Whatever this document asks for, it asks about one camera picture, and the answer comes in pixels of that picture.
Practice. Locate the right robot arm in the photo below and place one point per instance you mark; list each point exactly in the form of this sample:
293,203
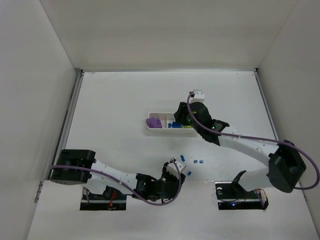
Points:
283,166

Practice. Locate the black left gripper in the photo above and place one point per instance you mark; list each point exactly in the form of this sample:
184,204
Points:
173,182

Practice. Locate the purple rounded lego brick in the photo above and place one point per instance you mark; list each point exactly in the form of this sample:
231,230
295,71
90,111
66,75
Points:
154,123

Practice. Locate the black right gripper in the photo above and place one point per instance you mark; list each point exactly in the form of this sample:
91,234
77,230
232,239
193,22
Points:
181,114

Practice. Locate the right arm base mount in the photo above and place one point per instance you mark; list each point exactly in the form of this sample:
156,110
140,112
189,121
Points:
231,196

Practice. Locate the green lego brick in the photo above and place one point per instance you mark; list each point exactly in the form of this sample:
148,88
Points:
187,127

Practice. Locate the white divided sorting tray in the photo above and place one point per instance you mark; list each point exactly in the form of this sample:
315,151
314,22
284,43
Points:
164,123

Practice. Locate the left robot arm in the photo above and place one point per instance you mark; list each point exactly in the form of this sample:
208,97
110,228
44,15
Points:
80,167

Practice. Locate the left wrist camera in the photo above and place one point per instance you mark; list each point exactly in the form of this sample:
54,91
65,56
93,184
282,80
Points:
175,167

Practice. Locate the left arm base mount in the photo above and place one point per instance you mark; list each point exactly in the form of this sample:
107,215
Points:
110,200

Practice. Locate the blue lego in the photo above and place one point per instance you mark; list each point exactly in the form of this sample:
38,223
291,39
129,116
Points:
174,125

